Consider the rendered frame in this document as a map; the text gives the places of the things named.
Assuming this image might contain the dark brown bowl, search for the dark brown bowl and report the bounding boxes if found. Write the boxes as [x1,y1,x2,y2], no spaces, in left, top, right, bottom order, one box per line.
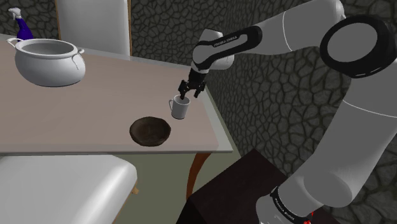
[129,116,172,148]

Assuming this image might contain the table with brown legs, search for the table with brown legs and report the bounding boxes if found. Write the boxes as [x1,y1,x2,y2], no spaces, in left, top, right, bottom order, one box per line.
[0,33,234,200]

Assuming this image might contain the white cushioned chair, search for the white cushioned chair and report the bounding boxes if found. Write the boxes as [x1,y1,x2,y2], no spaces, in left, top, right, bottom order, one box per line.
[55,0,134,57]
[0,154,139,224]

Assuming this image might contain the dark robot stand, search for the dark robot stand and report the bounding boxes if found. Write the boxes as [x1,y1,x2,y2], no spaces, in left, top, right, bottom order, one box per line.
[176,148,342,224]

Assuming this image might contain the blue spray bottle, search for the blue spray bottle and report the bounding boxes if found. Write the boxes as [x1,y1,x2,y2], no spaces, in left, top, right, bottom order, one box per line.
[8,7,34,41]

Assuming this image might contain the white pot with handles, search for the white pot with handles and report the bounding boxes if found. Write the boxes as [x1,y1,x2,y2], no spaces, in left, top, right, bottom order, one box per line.
[6,37,87,88]

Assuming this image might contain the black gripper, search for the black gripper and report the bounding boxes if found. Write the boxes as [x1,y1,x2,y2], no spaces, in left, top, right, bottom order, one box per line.
[178,68,208,101]

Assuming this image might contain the white mug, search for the white mug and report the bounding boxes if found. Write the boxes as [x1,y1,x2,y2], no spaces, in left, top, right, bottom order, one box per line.
[168,94,191,120]

